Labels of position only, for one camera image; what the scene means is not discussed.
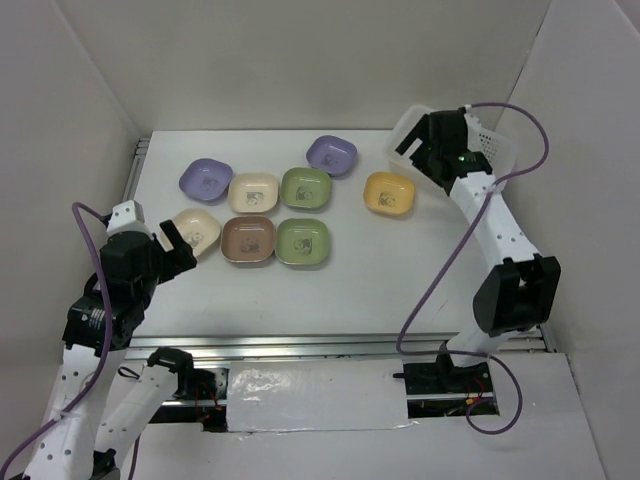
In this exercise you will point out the green panda plate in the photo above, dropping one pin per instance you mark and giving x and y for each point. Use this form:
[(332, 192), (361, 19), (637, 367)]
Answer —
[(303, 243), (305, 188)]

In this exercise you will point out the purple panda plate left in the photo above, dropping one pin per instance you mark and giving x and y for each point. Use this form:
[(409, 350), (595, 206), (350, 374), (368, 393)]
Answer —
[(206, 180)]

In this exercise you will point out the white plastic bin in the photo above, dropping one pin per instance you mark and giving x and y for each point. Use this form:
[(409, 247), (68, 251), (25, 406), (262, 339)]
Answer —
[(500, 151)]

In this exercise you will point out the cream panda plate front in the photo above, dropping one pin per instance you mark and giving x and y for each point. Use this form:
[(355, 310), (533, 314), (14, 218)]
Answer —
[(198, 228)]

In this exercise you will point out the white foil cover sheet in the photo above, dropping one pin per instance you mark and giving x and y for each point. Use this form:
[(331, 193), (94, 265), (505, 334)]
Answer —
[(337, 395)]

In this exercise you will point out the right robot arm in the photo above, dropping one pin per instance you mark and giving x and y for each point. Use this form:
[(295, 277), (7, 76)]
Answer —
[(516, 295)]

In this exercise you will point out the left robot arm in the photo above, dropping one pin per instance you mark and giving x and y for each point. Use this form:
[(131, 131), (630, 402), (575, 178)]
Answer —
[(80, 440)]

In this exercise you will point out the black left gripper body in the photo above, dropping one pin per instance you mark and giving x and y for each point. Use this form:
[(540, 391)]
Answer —
[(152, 276)]

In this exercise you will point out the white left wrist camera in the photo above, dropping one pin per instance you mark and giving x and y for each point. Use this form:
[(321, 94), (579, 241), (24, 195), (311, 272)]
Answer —
[(127, 216)]

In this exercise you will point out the yellow panda plate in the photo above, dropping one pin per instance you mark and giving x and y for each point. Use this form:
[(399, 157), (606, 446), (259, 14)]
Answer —
[(389, 194)]

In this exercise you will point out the cream panda plate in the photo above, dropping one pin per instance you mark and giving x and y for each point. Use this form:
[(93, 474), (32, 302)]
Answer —
[(198, 228), (253, 193)]

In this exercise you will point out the purple panda plate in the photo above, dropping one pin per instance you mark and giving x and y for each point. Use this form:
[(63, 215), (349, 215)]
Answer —
[(332, 154), (206, 180)]

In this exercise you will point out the green panda plate rear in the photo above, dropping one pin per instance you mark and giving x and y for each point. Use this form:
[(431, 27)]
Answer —
[(305, 188)]

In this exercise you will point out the brown panda plate left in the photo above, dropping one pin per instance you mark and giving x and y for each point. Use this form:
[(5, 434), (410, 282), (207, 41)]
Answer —
[(248, 239)]

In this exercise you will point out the green panda plate front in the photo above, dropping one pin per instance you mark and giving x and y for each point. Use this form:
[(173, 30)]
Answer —
[(303, 243)]

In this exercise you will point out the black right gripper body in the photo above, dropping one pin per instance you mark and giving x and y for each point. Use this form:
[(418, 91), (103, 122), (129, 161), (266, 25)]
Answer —
[(425, 160)]

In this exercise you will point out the purple panda plate right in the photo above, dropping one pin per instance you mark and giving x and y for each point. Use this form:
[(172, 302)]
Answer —
[(332, 154)]

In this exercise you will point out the aluminium table edge rail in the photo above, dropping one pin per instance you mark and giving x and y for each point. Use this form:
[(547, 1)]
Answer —
[(310, 346)]

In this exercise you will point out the cream panda plate rear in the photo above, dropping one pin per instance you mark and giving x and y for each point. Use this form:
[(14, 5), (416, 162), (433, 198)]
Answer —
[(253, 193)]

